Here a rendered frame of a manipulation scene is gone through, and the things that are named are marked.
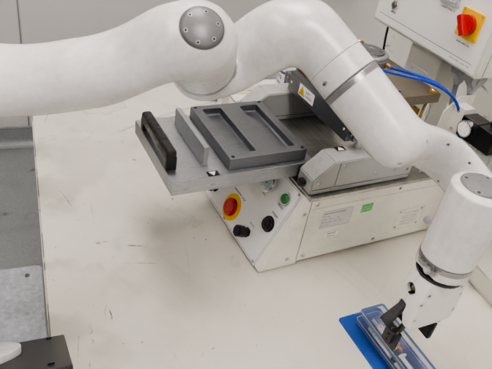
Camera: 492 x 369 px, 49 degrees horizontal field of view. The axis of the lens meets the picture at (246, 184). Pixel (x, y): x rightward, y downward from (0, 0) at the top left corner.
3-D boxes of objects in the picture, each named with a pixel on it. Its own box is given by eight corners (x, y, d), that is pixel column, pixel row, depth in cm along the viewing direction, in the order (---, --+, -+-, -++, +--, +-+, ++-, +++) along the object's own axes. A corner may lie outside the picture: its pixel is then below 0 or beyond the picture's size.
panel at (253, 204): (198, 181, 131) (238, 118, 124) (253, 266, 110) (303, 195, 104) (192, 180, 129) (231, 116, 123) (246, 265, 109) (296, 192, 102)
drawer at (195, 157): (261, 121, 123) (266, 91, 118) (310, 176, 108) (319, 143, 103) (134, 135, 110) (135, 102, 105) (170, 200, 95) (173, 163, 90)
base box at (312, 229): (367, 152, 156) (385, 99, 146) (458, 236, 130) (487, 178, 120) (195, 179, 132) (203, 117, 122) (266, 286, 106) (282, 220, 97)
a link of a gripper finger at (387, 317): (386, 311, 83) (381, 332, 86) (427, 293, 85) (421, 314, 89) (382, 305, 84) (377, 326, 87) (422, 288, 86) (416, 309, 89)
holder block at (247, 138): (258, 110, 119) (261, 99, 118) (304, 159, 105) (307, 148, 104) (189, 116, 112) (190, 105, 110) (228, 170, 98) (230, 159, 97)
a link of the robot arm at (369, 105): (360, 78, 90) (474, 221, 89) (315, 107, 79) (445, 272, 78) (400, 44, 84) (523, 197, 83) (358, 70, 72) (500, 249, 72)
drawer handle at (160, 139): (150, 127, 106) (151, 109, 104) (176, 170, 96) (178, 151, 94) (140, 128, 105) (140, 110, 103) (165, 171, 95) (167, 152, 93)
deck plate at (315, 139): (385, 99, 146) (386, 95, 146) (479, 170, 122) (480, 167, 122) (233, 113, 126) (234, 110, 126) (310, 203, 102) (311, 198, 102)
